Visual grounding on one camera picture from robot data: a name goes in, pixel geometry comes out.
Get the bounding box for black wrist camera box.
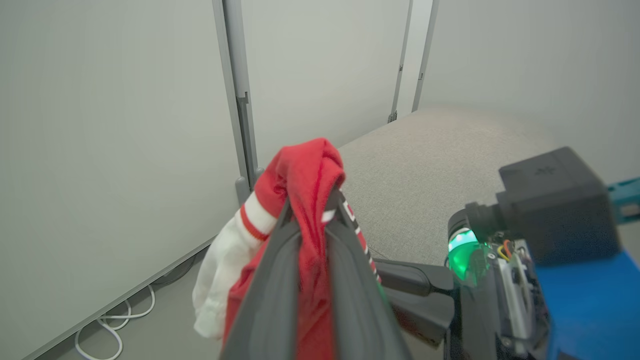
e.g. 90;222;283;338
465;146;622;267

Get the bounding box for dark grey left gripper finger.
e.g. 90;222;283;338
220;199;302;360

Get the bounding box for red and white garment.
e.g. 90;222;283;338
192;138;383;360

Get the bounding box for grey fabric sofa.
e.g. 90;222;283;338
337;104;640;268

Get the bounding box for bright blue smooth object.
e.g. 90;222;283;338
531;249;640;360

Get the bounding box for dark grey floor cable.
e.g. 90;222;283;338
150;254;197;287

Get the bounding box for grey partition post with foot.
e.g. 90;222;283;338
212;0;265;205

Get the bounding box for white partition panel behind sofa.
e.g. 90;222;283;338
241;0;412;168

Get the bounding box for teal rigid bracket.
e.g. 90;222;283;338
606;177;640;224

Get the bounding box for coiled white floor cable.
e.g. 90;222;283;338
74;284;156;360

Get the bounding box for large white partition panel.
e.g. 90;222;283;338
0;0;242;360

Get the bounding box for thin grey partition post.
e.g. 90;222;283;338
411;0;441;113
387;0;414;124

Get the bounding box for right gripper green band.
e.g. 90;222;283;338
324;191;552;360

